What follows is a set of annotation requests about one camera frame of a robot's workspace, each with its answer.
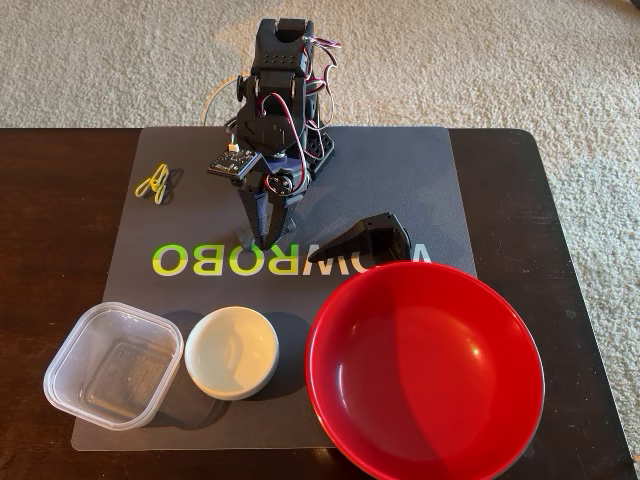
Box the red bowl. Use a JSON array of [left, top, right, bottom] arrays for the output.
[[304, 259, 546, 480]]

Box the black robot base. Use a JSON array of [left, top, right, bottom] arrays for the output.
[[298, 124, 337, 182]]

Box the black printed jaw part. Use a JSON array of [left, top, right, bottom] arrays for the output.
[[307, 212, 414, 266]]

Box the white cable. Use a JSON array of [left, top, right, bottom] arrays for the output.
[[201, 74, 242, 127]]

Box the yellow clip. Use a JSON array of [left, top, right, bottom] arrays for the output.
[[133, 162, 170, 205]]

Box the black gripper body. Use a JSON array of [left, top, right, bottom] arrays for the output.
[[233, 149, 310, 211]]

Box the clear plastic container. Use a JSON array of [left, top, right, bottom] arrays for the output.
[[42, 301, 185, 432]]

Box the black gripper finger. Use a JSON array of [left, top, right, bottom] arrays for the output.
[[236, 187, 275, 252], [266, 198, 302, 251]]

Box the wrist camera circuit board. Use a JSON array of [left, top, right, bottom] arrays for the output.
[[207, 144, 262, 180]]

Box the red white black servo wire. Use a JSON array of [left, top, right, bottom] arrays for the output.
[[257, 92, 309, 195], [301, 33, 346, 129]]

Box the small white bowl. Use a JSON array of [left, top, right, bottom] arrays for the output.
[[183, 305, 280, 401]]

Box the grey mat with WOWROBO print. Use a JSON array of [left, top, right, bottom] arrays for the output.
[[69, 124, 479, 452]]

